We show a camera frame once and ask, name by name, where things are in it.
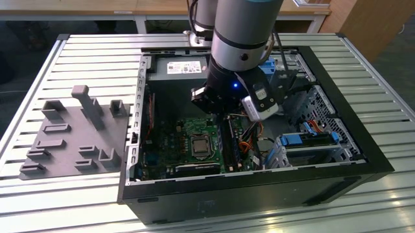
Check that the blue disk carrier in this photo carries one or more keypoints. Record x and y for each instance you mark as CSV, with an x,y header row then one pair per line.
x,y
291,140

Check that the grey power supply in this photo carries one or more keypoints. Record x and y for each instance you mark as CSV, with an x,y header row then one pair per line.
x,y
175,92

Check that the grey parts rack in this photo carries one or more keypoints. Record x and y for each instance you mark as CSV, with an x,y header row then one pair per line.
x,y
71,145

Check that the black PC case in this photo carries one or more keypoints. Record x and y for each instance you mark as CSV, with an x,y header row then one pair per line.
x,y
227,199

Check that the green motherboard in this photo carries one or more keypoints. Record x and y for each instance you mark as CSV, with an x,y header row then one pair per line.
x,y
194,126

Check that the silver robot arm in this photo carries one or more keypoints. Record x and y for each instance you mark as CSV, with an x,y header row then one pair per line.
x,y
243,29

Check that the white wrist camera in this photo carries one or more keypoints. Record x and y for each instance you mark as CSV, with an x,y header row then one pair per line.
x,y
259,109

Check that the wooden cabinet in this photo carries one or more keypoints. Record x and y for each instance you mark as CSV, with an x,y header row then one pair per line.
x,y
372,24

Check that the silver CPU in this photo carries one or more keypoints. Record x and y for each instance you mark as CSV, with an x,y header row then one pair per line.
x,y
200,146

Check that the wooden desk white frame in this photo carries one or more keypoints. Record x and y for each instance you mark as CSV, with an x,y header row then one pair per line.
x,y
97,6

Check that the metal disk bay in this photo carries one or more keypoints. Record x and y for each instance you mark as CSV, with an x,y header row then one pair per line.
x,y
311,148

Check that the metal drive cage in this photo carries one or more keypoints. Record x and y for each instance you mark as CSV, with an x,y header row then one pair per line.
x,y
303,70

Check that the blue drive latch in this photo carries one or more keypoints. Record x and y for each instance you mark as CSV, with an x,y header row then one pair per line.
x,y
268,69

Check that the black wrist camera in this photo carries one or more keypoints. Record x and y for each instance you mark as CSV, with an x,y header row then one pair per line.
x,y
198,95

